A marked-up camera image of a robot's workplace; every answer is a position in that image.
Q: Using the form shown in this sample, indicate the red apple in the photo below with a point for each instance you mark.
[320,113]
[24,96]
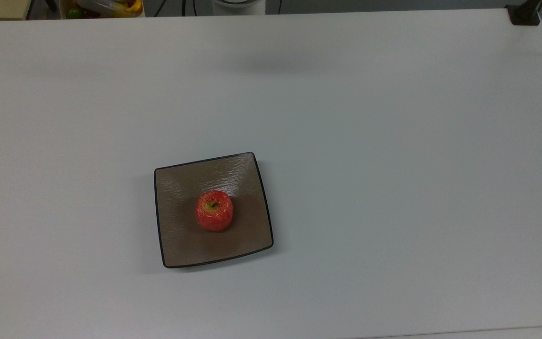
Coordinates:
[214,214]

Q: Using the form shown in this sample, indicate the clear box of toy fruit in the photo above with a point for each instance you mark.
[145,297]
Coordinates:
[111,7]

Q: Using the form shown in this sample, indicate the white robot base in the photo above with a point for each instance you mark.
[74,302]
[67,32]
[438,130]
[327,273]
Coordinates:
[238,9]

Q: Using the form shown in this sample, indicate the square brown ceramic plate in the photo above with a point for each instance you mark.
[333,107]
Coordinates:
[181,245]

